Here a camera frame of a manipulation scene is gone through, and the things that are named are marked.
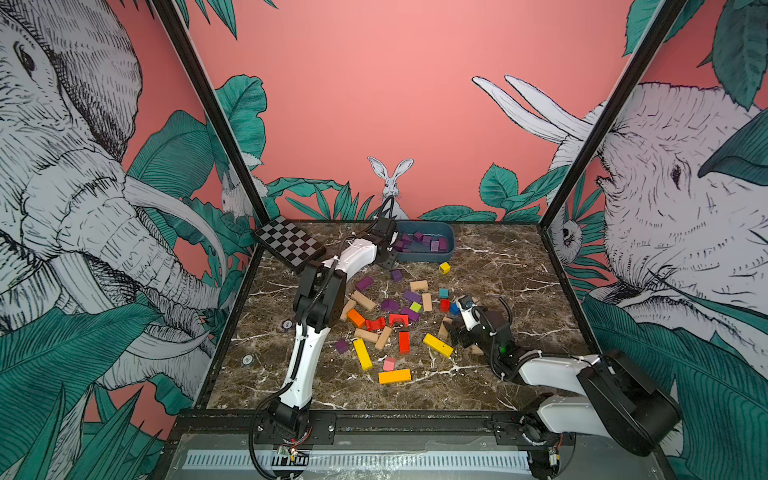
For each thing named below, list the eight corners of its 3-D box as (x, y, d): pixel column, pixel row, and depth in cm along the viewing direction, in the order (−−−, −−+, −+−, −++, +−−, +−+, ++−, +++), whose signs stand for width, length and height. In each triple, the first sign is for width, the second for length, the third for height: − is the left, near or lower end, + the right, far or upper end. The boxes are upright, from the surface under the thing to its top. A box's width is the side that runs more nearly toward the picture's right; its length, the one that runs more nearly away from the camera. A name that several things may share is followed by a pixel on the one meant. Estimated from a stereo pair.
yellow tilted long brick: (422, 342, 91) (422, 339, 90) (426, 334, 93) (427, 331, 91) (449, 358, 88) (451, 356, 86) (454, 350, 90) (455, 347, 88)
